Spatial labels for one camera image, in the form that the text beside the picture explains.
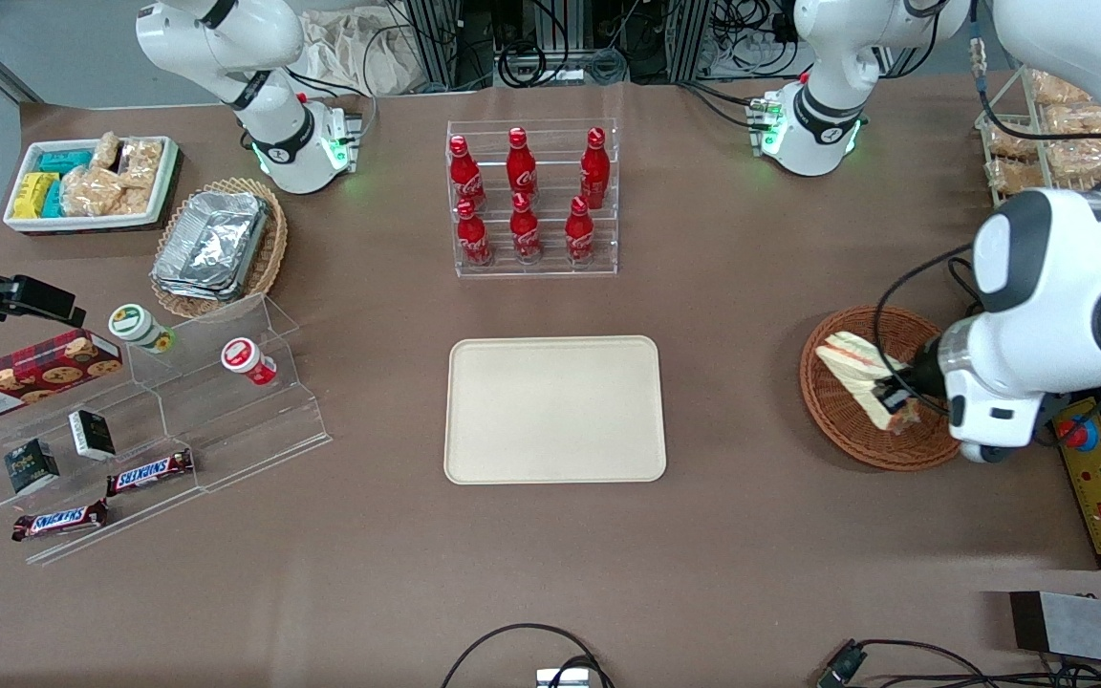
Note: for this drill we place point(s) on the grey metal block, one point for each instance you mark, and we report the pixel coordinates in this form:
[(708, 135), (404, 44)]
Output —
[(1086, 626)]

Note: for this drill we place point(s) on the beige plastic tray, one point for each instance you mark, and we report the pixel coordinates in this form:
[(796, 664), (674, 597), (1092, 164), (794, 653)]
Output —
[(555, 411)]

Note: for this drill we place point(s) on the stack of foil trays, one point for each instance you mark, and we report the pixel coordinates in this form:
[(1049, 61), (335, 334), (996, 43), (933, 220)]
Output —
[(211, 244)]

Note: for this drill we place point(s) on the clear bag of rice crackers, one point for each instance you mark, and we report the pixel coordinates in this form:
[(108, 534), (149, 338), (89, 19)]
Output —
[(92, 191), (143, 159), (106, 150)]

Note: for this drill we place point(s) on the Snickers chocolate bar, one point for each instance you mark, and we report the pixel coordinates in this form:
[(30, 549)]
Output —
[(59, 521), (149, 472)]

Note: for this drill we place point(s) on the white rectangular snack bin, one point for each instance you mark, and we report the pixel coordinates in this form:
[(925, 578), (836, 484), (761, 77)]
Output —
[(82, 223)]

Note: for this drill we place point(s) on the oval wicker basket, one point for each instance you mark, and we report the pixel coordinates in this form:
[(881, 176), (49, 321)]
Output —
[(269, 258)]

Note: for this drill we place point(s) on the red cola bottle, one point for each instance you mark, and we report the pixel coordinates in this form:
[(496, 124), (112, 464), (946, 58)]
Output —
[(594, 170), (521, 167), (525, 231), (473, 237), (465, 174), (579, 234)]

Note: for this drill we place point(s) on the silver metal connector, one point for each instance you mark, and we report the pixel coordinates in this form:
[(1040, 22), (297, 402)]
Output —
[(561, 677)]

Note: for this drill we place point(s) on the clear acrylic stepped display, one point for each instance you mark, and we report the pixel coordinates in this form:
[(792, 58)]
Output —
[(226, 430)]

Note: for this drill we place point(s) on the yellow snack pack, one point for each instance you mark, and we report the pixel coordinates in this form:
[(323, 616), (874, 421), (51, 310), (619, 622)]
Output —
[(33, 195)]

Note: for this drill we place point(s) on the green lidded yoghurt cup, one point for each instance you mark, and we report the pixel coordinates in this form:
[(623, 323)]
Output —
[(138, 327)]

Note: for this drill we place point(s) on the small black white box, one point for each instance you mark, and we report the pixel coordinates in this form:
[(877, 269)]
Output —
[(92, 435)]

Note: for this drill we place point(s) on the beige crumpled cloth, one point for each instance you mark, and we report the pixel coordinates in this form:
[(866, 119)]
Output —
[(359, 53)]

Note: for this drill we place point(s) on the teal snack pack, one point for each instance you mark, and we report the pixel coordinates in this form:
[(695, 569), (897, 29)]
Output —
[(63, 161)]

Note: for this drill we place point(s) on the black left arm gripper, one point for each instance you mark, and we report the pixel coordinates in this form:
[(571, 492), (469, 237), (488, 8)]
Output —
[(922, 376)]

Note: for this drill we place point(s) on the red Walkers cookie box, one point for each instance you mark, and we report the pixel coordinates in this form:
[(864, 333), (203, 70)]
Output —
[(30, 377)]

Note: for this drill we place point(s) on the round brown wicker basket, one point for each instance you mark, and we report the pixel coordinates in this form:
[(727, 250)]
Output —
[(847, 425)]

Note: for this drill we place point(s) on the triangular sandwich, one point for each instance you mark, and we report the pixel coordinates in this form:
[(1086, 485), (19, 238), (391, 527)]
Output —
[(852, 368)]

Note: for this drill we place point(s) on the red lidded yoghurt cup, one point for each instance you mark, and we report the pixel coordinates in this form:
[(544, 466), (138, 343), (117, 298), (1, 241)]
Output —
[(247, 360)]

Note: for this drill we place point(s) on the bagged pastry snack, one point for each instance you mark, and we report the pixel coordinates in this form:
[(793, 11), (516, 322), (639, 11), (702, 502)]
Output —
[(1016, 177), (1057, 91), (1081, 120), (1081, 161), (1011, 143)]

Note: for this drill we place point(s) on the right arm wrist camera box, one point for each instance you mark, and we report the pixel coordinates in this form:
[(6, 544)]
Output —
[(46, 300)]

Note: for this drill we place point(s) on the clear acrylic bottle rack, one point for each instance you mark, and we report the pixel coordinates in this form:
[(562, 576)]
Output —
[(550, 269)]

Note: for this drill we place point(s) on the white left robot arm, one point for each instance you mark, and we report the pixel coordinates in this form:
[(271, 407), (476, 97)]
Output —
[(1057, 287)]

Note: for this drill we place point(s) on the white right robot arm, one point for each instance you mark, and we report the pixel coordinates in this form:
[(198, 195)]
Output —
[(275, 134)]

